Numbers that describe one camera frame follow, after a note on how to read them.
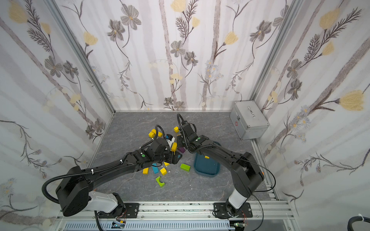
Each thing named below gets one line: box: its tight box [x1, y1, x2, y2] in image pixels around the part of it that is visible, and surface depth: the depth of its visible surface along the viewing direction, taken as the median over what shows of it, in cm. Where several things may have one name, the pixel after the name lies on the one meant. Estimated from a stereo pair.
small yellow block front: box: [159, 167, 168, 176], surface depth 88 cm
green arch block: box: [155, 176, 165, 188], surface depth 84 cm
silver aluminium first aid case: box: [229, 100, 270, 141], surface depth 100 cm
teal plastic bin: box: [193, 152, 221, 178], surface depth 92 cm
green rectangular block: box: [180, 163, 191, 172], surface depth 89 cm
